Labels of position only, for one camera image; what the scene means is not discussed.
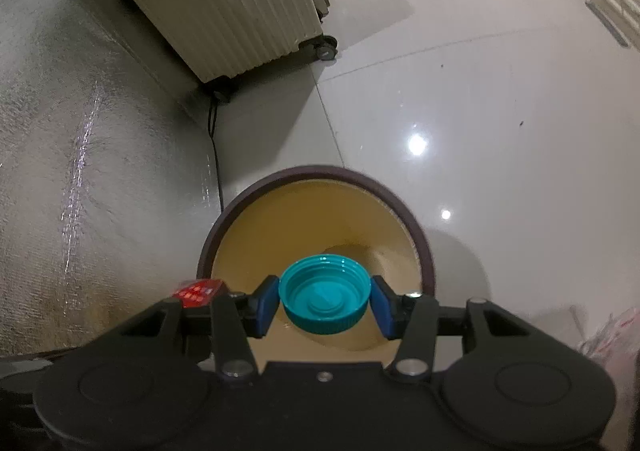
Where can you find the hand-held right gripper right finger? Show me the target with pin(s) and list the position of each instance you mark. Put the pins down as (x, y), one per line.
(382, 308)

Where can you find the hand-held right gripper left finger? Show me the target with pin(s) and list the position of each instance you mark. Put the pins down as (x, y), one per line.
(266, 306)

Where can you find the teal plastic bottle cap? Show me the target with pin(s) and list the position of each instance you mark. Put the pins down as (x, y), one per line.
(325, 301)

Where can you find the brown bowl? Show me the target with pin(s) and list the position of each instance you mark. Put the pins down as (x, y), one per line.
(300, 221)

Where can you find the translucent plastic bag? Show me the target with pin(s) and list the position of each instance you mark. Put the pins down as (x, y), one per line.
(617, 336)

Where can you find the silver foil mat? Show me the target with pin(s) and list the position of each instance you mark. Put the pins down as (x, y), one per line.
(75, 156)

